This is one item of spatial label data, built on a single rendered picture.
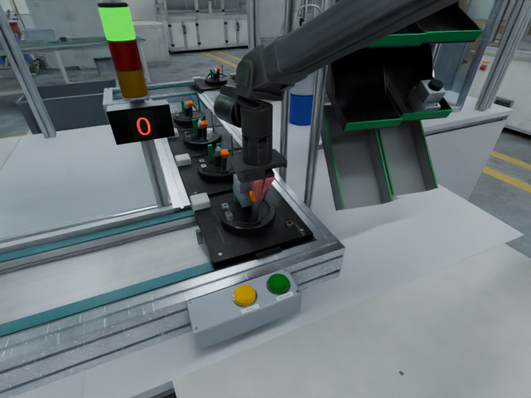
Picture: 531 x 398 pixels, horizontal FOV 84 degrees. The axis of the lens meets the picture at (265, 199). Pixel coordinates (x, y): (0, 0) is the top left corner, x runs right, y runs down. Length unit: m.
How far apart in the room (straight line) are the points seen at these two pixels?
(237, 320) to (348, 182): 0.43
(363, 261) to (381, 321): 0.17
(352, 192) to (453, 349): 0.38
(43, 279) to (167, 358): 0.34
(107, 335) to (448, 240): 0.86
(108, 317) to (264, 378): 0.30
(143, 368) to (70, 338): 0.14
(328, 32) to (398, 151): 0.53
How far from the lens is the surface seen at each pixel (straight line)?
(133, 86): 0.66
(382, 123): 0.69
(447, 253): 0.94
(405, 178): 0.88
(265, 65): 0.49
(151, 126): 0.68
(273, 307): 0.59
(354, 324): 0.70
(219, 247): 0.66
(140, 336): 0.65
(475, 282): 0.89
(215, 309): 0.58
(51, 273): 0.83
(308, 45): 0.45
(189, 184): 0.89
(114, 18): 0.64
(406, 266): 0.85
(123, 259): 0.78
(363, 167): 0.80
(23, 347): 0.66
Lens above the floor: 1.43
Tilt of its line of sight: 35 degrees down
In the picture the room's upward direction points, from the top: straight up
